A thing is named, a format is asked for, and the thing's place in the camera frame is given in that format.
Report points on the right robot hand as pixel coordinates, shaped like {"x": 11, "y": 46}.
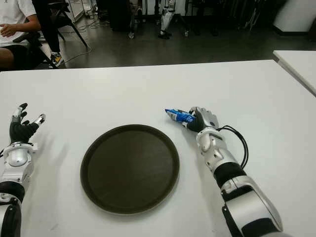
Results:
{"x": 206, "y": 118}

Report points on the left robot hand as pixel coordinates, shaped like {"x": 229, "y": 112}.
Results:
{"x": 21, "y": 130}

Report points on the blue Oreo cookie pack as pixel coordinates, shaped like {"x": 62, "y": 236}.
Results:
{"x": 177, "y": 115}

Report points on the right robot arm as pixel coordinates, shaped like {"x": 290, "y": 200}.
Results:
{"x": 247, "y": 205}

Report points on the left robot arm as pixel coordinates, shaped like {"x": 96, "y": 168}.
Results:
{"x": 17, "y": 158}

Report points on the round dark brown tray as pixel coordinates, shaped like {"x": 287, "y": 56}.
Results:
{"x": 129, "y": 170}

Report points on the black office chair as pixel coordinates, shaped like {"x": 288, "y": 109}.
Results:
{"x": 27, "y": 37}

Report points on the person in black trousers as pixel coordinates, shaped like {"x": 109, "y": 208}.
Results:
{"x": 49, "y": 32}

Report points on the white humanoid robot legs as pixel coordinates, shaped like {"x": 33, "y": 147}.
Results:
{"x": 166, "y": 19}

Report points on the white side table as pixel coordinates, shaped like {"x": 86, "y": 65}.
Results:
{"x": 298, "y": 61}

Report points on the seated person white shirt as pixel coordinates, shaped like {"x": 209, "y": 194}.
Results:
{"x": 12, "y": 14}

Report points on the black wheeled stand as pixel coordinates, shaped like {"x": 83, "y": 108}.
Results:
{"x": 131, "y": 27}

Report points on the black folding chair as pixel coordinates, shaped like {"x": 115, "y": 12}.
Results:
{"x": 66, "y": 21}

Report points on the black cabinet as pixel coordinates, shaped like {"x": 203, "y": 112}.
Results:
{"x": 121, "y": 14}

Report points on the white display board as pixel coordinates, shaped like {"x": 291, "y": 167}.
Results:
{"x": 77, "y": 8}

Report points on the white curved panel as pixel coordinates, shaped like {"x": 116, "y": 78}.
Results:
{"x": 295, "y": 14}

